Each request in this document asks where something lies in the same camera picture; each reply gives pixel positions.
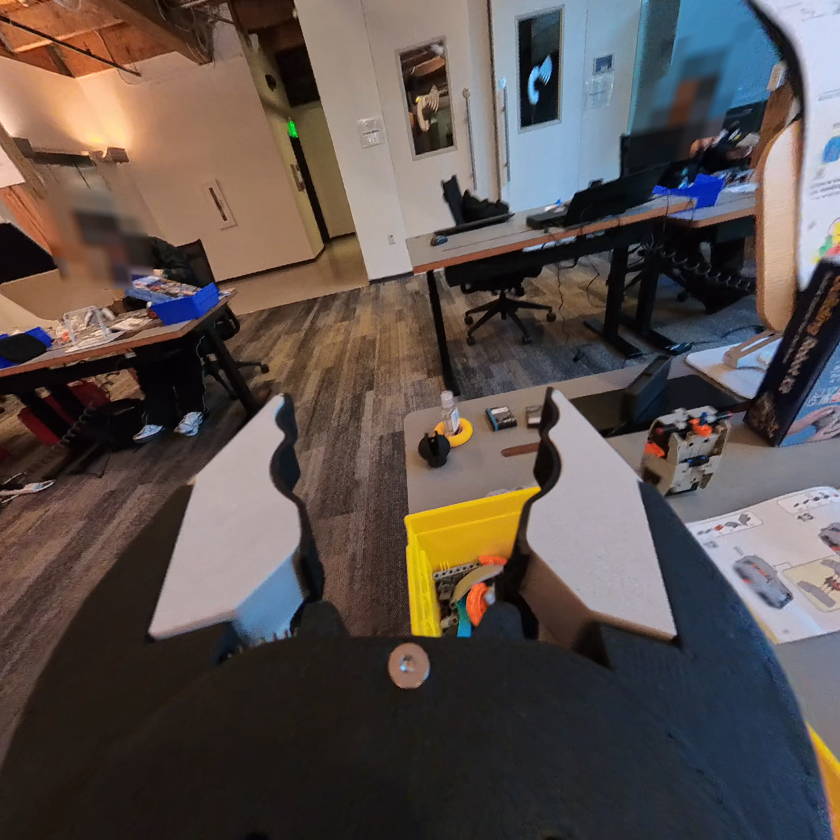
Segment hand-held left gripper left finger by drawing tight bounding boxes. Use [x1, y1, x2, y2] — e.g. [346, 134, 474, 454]
[148, 392, 327, 643]

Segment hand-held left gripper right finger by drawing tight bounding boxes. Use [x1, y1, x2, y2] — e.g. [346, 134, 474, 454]
[511, 387, 678, 649]

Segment partly built toy robot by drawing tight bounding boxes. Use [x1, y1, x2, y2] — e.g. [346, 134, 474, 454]
[639, 407, 734, 497]

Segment pile of toy building bricks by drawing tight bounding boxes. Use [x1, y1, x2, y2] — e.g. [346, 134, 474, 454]
[431, 554, 514, 639]

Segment white instruction booklet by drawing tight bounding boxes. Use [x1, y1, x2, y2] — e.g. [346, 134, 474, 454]
[684, 486, 840, 645]

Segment grey desk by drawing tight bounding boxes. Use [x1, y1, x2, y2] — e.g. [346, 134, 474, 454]
[402, 367, 840, 729]

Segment brown-edged office desk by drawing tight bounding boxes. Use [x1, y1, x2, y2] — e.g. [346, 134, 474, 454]
[405, 197, 698, 396]

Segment white stand base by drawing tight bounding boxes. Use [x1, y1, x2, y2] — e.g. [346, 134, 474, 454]
[684, 330, 786, 400]

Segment blue plastic bin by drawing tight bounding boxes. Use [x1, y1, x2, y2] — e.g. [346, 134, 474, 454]
[150, 282, 221, 327]
[651, 173, 724, 212]

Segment clear acrylic stand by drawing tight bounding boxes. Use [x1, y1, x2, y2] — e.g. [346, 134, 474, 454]
[61, 304, 120, 343]

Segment black office chair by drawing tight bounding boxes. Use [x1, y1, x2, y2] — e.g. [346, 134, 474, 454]
[445, 252, 559, 347]

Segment blue plastic tray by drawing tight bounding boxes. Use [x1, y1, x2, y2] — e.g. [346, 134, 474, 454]
[0, 326, 55, 370]

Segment black pouch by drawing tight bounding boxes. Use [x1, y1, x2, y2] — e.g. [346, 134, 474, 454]
[0, 332, 49, 366]

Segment black keyboard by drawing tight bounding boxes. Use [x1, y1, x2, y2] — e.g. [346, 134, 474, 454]
[432, 213, 517, 237]

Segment black computer monitor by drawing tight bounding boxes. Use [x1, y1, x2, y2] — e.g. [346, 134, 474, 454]
[525, 163, 672, 231]

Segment black bag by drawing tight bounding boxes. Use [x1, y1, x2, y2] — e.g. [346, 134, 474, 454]
[441, 174, 513, 225]

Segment curved wooden panel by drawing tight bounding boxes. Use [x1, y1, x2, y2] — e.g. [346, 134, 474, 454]
[753, 118, 807, 337]

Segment blue toy robot box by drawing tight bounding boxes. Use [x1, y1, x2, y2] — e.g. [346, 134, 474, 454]
[743, 0, 840, 448]

